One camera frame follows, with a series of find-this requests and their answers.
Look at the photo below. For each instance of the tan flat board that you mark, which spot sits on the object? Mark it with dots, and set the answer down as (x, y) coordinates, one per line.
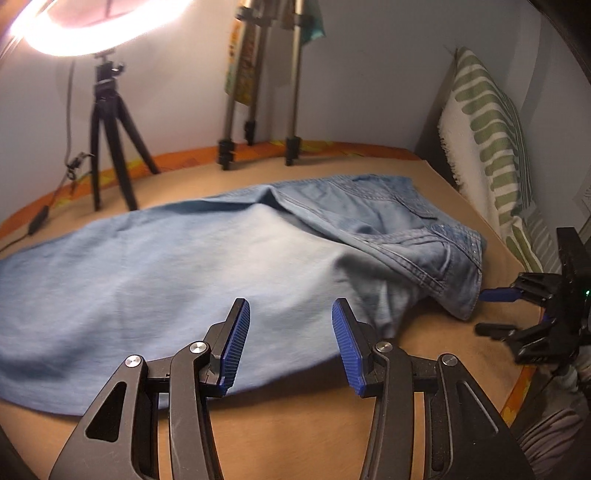
(286, 438)

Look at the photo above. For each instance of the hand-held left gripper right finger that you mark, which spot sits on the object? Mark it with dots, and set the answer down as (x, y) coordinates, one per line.
(348, 350)

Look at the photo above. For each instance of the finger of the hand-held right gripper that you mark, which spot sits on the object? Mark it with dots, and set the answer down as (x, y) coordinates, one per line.
(498, 294)
(494, 330)

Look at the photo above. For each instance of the orange patterned bed sheet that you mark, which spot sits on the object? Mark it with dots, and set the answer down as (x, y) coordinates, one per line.
(184, 159)

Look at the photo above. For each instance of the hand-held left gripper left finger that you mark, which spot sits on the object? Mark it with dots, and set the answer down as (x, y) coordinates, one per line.
(233, 346)

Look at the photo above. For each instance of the grey striped cloth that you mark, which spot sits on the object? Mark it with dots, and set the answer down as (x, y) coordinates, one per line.
(554, 429)

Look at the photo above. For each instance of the tall silver tripod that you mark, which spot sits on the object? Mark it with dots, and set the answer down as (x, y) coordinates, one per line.
(295, 92)

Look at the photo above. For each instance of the colourful printed cloth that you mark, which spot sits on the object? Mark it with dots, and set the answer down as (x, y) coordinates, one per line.
(242, 69)

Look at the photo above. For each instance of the blue denim pants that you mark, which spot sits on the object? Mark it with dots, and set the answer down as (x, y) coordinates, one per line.
(184, 277)

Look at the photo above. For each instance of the green striped white pillow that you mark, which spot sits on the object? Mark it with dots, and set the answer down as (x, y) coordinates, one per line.
(485, 161)

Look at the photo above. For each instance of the small black tripod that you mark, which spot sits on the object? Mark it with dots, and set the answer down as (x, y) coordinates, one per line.
(104, 115)

